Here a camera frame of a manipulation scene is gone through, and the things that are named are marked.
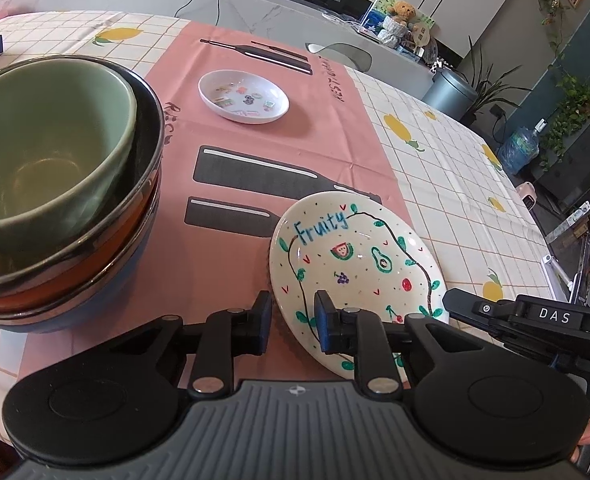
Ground pink bottle print table runner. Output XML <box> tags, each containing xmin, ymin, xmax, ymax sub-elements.
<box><xmin>18</xmin><ymin>19</ymin><xmax>411</xmax><ymax>386</ymax></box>

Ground brown teddy bear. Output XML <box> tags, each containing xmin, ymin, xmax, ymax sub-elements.
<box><xmin>377</xmin><ymin>1</ymin><xmax>418</xmax><ymax>46</ymax></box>

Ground steel bowl blue outside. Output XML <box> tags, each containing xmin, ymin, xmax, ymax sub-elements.
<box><xmin>0</xmin><ymin>195</ymin><xmax>162</xmax><ymax>335</ymax></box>

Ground white stool grey seat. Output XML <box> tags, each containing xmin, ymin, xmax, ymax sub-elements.
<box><xmin>306</xmin><ymin>42</ymin><xmax>373</xmax><ymax>72</ymax></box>

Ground silver metal frame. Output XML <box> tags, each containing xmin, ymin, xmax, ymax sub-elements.
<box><xmin>542</xmin><ymin>200</ymin><xmax>590</xmax><ymax>306</ymax></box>

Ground white fruit print plate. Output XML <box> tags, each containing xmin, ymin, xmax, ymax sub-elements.
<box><xmin>268</xmin><ymin>191</ymin><xmax>450</xmax><ymax>381</ymax></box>

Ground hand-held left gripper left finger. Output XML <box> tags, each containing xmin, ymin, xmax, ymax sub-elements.
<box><xmin>108</xmin><ymin>290</ymin><xmax>274</xmax><ymax>401</ymax></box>

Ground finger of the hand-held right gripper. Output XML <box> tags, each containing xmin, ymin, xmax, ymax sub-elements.
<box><xmin>442</xmin><ymin>287</ymin><xmax>520</xmax><ymax>341</ymax></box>

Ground grey trash can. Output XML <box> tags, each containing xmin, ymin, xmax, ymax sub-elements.
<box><xmin>421</xmin><ymin>67</ymin><xmax>478</xmax><ymax>118</ymax></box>

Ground small white sticker plate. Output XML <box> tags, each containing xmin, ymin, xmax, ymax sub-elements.
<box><xmin>197</xmin><ymin>69</ymin><xmax>291</xmax><ymax>125</ymax></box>

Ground pink heater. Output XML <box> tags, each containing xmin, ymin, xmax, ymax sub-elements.
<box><xmin>517</xmin><ymin>182</ymin><xmax>538</xmax><ymax>211</ymax></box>

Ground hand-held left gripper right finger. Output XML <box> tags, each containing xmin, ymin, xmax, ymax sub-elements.
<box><xmin>314</xmin><ymin>290</ymin><xmax>480</xmax><ymax>402</ymax></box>

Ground lemon print tablecloth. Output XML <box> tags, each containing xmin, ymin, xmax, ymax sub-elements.
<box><xmin>0</xmin><ymin>10</ymin><xmax>560</xmax><ymax>441</ymax></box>

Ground green ceramic bowl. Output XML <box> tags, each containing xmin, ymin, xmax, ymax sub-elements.
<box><xmin>0</xmin><ymin>57</ymin><xmax>138</xmax><ymax>256</ymax></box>

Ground blue water bottle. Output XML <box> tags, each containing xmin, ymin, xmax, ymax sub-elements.
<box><xmin>497</xmin><ymin>119</ymin><xmax>546</xmax><ymax>176</ymax></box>

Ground white marble tv console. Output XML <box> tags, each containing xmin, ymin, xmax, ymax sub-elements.
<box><xmin>0</xmin><ymin>0</ymin><xmax>436</xmax><ymax>86</ymax></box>

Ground steel bowl orange outside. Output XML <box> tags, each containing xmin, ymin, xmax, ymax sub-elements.
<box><xmin>0</xmin><ymin>57</ymin><xmax>165</xmax><ymax>313</ymax></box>

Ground trailing green plant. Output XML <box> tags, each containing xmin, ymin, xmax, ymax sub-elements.
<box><xmin>532</xmin><ymin>0</ymin><xmax>590</xmax><ymax>171</ymax></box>

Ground long leaf potted plant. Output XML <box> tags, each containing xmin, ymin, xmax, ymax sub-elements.
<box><xmin>457</xmin><ymin>35</ymin><xmax>530</xmax><ymax>111</ymax></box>

